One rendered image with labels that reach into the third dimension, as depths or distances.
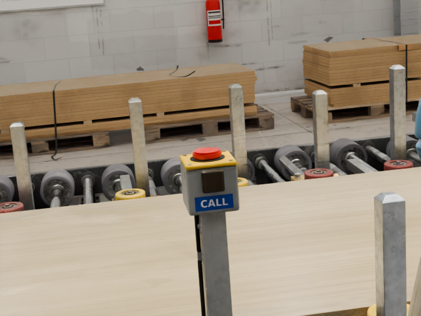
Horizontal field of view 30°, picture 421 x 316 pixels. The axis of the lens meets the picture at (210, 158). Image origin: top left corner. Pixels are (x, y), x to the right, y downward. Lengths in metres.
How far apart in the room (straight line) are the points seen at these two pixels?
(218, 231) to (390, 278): 0.27
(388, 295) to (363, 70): 6.25
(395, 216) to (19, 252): 0.91
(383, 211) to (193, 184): 0.28
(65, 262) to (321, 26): 7.11
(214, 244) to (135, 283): 0.45
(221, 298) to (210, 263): 0.06
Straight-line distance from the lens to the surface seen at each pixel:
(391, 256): 1.17
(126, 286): 1.51
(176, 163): 2.58
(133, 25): 8.15
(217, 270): 1.11
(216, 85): 7.03
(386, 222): 1.15
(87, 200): 2.39
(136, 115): 2.15
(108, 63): 8.16
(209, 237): 1.09
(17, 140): 2.16
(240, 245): 1.67
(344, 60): 7.31
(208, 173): 1.04
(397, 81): 2.30
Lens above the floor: 1.47
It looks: 14 degrees down
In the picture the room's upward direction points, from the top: 4 degrees counter-clockwise
